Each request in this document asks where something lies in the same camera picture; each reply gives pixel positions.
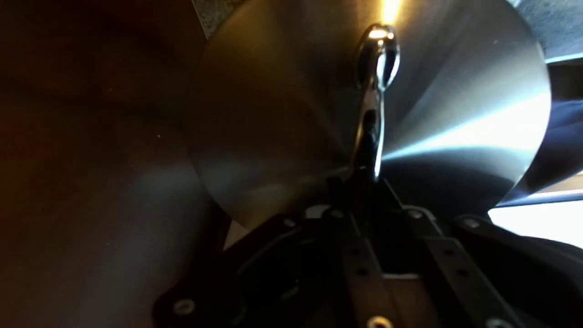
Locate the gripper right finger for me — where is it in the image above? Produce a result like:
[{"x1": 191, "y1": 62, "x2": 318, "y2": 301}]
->
[{"x1": 373, "y1": 178, "x2": 583, "y2": 328}]

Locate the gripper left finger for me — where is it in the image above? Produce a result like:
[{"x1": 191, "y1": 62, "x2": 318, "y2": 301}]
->
[{"x1": 153, "y1": 168, "x2": 393, "y2": 328}]

